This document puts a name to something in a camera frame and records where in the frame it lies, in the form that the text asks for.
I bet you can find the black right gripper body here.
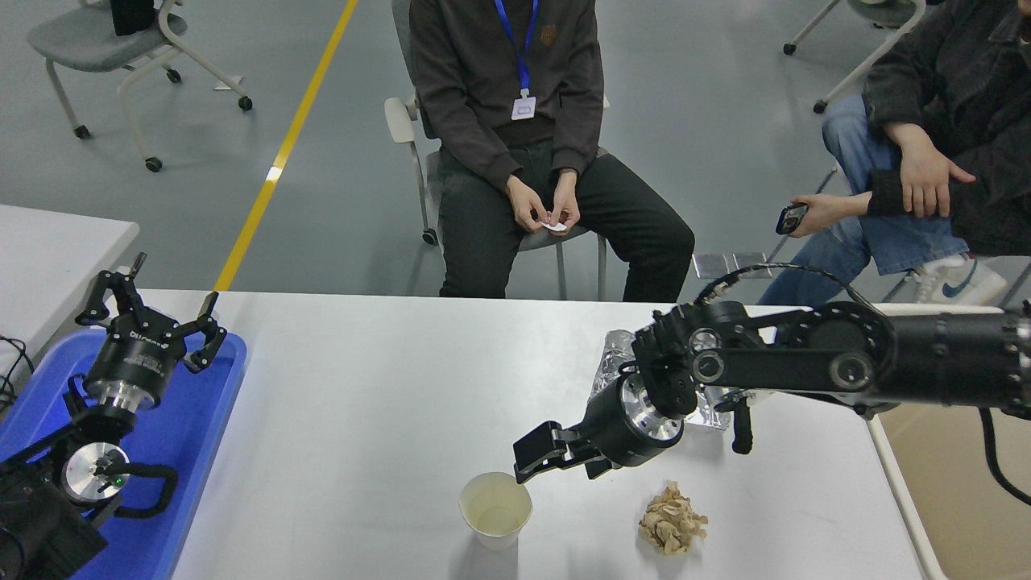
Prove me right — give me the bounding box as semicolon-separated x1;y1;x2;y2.
576;377;681;470

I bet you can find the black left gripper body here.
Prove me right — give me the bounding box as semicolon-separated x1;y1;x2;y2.
85;313;187;397

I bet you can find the foil tray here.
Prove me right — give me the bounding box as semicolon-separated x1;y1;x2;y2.
590;329;735;433

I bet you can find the pale paper cup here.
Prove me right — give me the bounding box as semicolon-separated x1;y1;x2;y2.
458;472;533;552

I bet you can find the tan paper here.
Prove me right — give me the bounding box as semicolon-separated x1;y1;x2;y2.
638;482;710;557

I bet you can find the person's right hand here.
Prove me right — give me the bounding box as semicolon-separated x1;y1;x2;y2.
884;122;976;218
506;175;553;234

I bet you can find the person's left hand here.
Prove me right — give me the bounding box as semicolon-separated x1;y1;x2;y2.
789;192;872;238
550;169;582;230

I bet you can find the white side table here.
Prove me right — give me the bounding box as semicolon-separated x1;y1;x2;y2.
0;204;141;404

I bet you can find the blue plastic tray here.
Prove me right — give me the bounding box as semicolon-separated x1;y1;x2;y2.
0;330;249;580

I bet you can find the yellow floor tape line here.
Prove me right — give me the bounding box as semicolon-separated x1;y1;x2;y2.
213;0;361;292

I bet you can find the grey wheeled chair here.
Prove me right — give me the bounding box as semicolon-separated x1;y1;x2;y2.
784;0;929;114
27;0;255;173

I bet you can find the black bag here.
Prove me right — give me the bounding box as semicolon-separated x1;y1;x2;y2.
111;0;159;37

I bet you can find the large pale bin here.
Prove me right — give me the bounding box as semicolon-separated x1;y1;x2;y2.
866;303;1031;580

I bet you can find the person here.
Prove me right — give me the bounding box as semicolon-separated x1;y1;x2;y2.
408;0;696;303
757;0;1031;307

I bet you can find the black cable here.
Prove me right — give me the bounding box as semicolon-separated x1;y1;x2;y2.
0;336;37;416

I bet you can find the blue lanyard with badge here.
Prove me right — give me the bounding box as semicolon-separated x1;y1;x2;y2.
493;0;540;122

